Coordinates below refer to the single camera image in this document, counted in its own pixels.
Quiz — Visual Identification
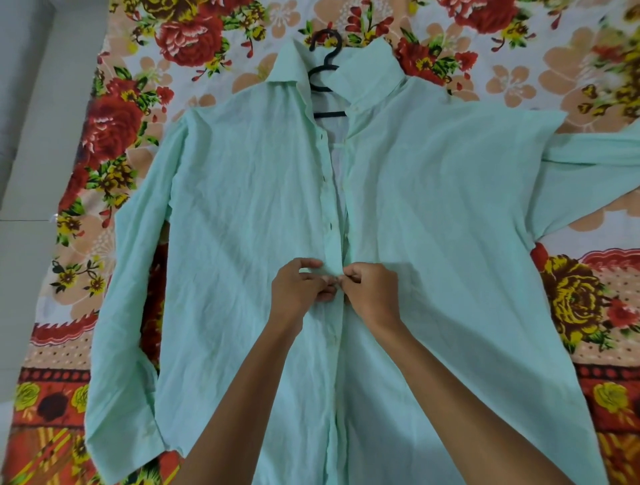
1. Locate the floral patterned bedsheet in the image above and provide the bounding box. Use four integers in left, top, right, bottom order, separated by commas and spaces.
0, 0, 640, 485

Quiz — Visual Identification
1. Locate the person's right forearm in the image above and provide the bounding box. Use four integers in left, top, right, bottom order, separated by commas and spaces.
373, 320, 576, 485

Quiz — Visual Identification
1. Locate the black plastic clothes hanger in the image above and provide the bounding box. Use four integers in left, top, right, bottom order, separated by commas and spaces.
306, 28, 348, 120

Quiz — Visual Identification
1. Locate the person's left hand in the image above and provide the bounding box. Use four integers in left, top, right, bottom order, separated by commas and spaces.
269, 258, 338, 333

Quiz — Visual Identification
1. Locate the mint green button shirt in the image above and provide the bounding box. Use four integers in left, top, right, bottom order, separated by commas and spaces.
84, 36, 640, 485

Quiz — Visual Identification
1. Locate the person's right hand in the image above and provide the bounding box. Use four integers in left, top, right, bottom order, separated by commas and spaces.
336, 263, 400, 334

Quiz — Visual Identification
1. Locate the person's left forearm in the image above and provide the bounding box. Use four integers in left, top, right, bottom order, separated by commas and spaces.
172, 318, 304, 485

